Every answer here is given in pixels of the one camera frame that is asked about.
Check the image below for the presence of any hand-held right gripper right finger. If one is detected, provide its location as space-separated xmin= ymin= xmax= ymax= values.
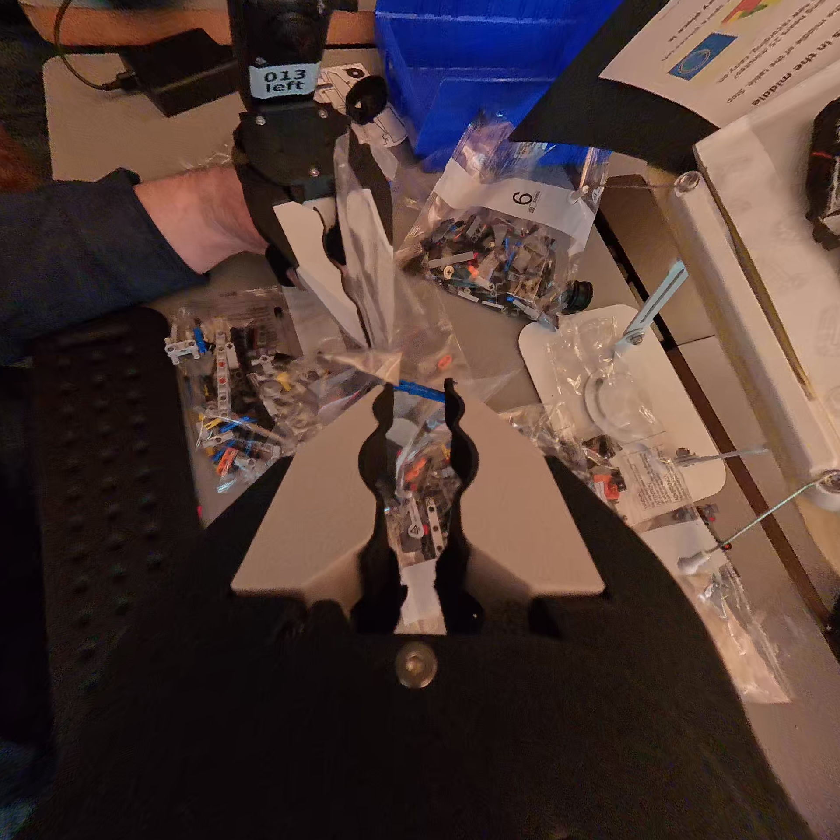
xmin=434 ymin=378 xmax=606 ymax=634

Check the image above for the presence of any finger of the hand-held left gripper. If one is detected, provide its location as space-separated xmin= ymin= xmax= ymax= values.
xmin=343 ymin=189 xmax=396 ymax=343
xmin=271 ymin=199 xmax=368 ymax=347

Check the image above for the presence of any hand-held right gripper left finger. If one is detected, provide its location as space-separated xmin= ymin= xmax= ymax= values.
xmin=230 ymin=384 xmax=403 ymax=634

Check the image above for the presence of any clear lego parts bag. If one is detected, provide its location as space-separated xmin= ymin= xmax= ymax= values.
xmin=399 ymin=115 xmax=613 ymax=329
xmin=289 ymin=131 xmax=519 ymax=634
xmin=505 ymin=403 xmax=795 ymax=706

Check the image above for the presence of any person's left forearm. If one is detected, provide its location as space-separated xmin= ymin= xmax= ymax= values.
xmin=0 ymin=169 xmax=209 ymax=365

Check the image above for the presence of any lego instruction booklet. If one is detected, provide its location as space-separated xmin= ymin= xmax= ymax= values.
xmin=696 ymin=85 xmax=840 ymax=473

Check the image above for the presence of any person's left hand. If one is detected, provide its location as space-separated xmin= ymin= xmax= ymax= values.
xmin=133 ymin=166 xmax=270 ymax=273

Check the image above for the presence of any white sticker sheet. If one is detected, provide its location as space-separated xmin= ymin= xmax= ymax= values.
xmin=315 ymin=62 xmax=412 ymax=156

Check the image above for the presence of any black power adapter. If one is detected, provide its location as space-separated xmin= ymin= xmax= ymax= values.
xmin=120 ymin=28 xmax=242 ymax=119

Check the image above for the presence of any small open parts bag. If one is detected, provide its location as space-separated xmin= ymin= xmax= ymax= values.
xmin=164 ymin=285 xmax=368 ymax=494

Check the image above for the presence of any empty clear plastic bag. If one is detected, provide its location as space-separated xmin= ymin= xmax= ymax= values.
xmin=525 ymin=315 xmax=726 ymax=526

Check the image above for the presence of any dark perforated panel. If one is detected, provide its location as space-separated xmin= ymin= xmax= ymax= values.
xmin=0 ymin=307 xmax=206 ymax=840

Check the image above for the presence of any light blue slotted bar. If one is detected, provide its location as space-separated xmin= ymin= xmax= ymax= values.
xmin=617 ymin=259 xmax=689 ymax=347
xmin=676 ymin=448 xmax=770 ymax=468

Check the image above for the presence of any blue plastic bin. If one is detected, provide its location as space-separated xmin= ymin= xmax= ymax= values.
xmin=374 ymin=0 xmax=624 ymax=173

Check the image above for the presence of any white rod with ball end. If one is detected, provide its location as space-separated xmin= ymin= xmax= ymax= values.
xmin=678 ymin=469 xmax=840 ymax=576

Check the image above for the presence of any black pointed panel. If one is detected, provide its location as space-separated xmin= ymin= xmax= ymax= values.
xmin=508 ymin=0 xmax=721 ymax=175

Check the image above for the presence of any white rounded container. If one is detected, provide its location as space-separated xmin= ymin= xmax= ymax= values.
xmin=648 ymin=85 xmax=840 ymax=514

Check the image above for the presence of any white printed paper sheet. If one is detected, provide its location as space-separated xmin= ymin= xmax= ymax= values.
xmin=600 ymin=0 xmax=840 ymax=129

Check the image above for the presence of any black ring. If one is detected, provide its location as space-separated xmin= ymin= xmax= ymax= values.
xmin=344 ymin=74 xmax=389 ymax=126

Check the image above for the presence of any thin wire with white tip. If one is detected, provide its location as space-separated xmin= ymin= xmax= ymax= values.
xmin=567 ymin=172 xmax=703 ymax=206

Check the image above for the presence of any black cable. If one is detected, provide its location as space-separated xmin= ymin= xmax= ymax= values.
xmin=52 ymin=0 xmax=140 ymax=93

